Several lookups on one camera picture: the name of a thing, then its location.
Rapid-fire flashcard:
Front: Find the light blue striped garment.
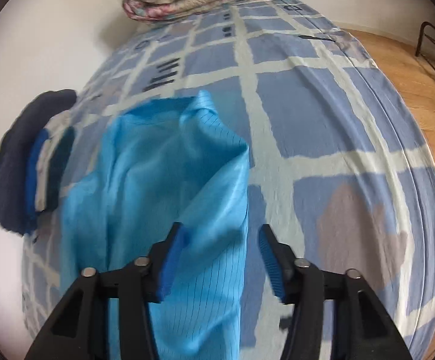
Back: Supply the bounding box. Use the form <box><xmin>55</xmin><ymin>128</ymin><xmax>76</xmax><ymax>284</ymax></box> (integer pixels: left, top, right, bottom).
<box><xmin>59</xmin><ymin>90</ymin><xmax>250</xmax><ymax>360</ymax></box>

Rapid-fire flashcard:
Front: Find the blue checked bed sheet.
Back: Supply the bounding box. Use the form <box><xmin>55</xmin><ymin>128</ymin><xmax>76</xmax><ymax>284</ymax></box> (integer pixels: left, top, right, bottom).
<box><xmin>20</xmin><ymin>2</ymin><xmax>435</xmax><ymax>353</ymax></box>

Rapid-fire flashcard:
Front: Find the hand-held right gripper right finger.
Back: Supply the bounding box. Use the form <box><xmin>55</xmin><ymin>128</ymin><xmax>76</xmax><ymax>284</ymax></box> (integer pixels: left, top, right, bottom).
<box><xmin>257</xmin><ymin>224</ymin><xmax>413</xmax><ymax>360</ymax></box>

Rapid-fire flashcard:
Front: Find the navy jacket with blue lining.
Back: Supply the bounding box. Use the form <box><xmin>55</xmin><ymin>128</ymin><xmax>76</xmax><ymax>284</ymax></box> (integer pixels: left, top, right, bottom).
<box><xmin>0</xmin><ymin>89</ymin><xmax>79</xmax><ymax>237</ymax></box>

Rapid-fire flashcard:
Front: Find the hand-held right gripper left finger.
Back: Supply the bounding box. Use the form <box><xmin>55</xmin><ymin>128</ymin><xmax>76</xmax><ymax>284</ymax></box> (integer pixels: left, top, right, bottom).
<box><xmin>24</xmin><ymin>222</ymin><xmax>190</xmax><ymax>360</ymax></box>

